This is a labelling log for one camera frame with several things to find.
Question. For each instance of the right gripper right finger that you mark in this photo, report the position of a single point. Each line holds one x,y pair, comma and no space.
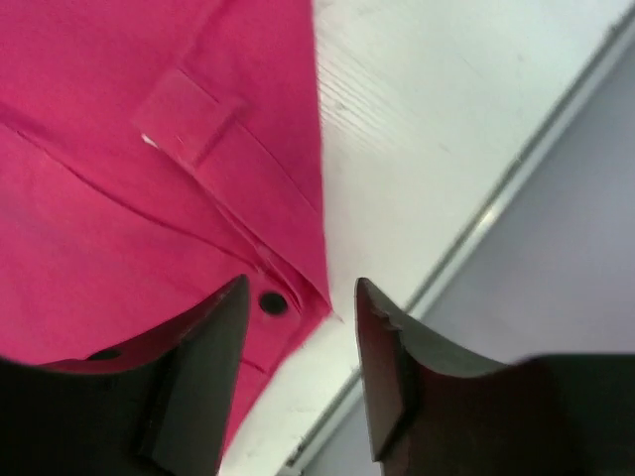
436,408

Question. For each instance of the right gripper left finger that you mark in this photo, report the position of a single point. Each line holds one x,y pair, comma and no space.
156,404

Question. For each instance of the pink trousers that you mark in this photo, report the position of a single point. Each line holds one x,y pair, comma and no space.
151,151

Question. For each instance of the aluminium front rail frame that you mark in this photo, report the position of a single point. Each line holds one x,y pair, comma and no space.
337,443

